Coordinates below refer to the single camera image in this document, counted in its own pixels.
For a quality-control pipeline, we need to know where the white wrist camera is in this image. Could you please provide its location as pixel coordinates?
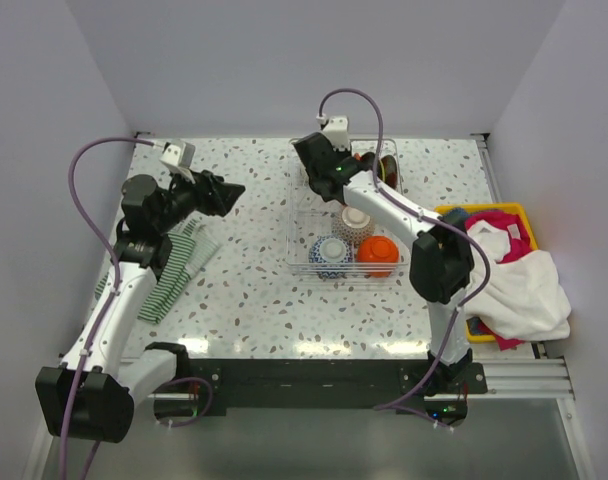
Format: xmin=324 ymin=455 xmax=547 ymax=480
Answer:
xmin=154 ymin=140 xmax=195 ymax=183
xmin=316 ymin=113 xmax=351 ymax=151

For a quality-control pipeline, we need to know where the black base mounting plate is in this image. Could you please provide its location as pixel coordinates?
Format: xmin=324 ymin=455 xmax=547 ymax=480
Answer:
xmin=133 ymin=356 xmax=487 ymax=420

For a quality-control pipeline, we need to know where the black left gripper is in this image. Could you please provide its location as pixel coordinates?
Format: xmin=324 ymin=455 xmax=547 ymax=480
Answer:
xmin=154 ymin=165 xmax=244 ymax=234

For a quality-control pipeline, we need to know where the yellow plastic basket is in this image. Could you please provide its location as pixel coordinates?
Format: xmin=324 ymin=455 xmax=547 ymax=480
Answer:
xmin=435 ymin=203 xmax=538 ymax=351

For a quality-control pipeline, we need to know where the orange bowl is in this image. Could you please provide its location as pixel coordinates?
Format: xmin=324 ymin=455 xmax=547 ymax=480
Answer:
xmin=357 ymin=235 xmax=400 ymax=278

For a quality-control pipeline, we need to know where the green white striped cloth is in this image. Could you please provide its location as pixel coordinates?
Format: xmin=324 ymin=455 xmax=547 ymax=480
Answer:
xmin=94 ymin=221 xmax=220 ymax=326

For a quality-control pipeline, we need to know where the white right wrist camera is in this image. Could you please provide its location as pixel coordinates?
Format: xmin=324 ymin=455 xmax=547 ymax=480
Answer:
xmin=316 ymin=113 xmax=351 ymax=151

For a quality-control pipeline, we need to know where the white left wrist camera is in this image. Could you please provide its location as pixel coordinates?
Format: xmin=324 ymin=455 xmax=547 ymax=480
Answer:
xmin=154 ymin=140 xmax=195 ymax=183

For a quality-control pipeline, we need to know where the white towel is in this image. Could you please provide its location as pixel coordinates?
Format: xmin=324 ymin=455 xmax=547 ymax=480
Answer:
xmin=464 ymin=231 xmax=571 ymax=341

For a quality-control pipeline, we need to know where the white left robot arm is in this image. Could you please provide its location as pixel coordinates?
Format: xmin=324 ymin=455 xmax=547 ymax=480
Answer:
xmin=35 ymin=170 xmax=245 ymax=443

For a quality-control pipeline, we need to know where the red floral plate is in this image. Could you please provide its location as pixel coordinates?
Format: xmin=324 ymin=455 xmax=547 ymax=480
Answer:
xmin=378 ymin=155 xmax=399 ymax=190

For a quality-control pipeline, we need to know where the clear wire dish rack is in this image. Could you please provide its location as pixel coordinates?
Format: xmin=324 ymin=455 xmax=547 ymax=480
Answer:
xmin=286 ymin=156 xmax=408 ymax=280

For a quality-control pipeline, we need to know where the blue white patterned bowl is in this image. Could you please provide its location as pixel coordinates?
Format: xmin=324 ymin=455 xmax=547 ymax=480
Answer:
xmin=308 ymin=235 xmax=353 ymax=280

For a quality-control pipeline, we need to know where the blue cloth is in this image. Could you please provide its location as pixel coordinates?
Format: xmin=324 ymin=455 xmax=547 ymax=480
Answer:
xmin=442 ymin=207 xmax=470 ymax=220

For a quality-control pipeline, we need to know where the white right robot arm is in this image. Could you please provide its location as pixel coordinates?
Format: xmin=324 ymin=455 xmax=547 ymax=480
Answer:
xmin=293 ymin=132 xmax=474 ymax=393

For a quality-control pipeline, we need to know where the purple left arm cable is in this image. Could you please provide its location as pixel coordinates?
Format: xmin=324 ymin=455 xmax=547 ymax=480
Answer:
xmin=58 ymin=137 xmax=215 ymax=480

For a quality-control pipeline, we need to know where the brown patterned bowl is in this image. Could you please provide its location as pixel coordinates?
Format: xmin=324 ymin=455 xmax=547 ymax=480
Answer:
xmin=331 ymin=206 xmax=375 ymax=247

